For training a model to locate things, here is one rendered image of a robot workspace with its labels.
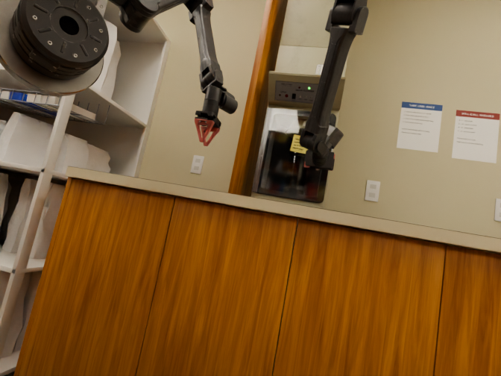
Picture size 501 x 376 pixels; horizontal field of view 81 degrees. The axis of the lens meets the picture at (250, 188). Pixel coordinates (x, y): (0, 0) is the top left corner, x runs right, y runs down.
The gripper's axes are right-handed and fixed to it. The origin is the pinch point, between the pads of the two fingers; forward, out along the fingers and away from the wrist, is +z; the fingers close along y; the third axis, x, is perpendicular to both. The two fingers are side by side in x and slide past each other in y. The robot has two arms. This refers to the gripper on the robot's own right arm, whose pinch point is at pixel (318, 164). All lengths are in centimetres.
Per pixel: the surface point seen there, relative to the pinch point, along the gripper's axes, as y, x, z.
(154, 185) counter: 56, 21, -25
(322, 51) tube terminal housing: 6, -54, 6
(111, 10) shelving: 135, -82, 18
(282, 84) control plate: 20.4, -32.3, -2.7
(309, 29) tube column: 13, -65, 6
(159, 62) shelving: 112, -66, 44
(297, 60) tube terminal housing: 17, -49, 6
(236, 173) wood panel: 32.8, 9.4, -4.1
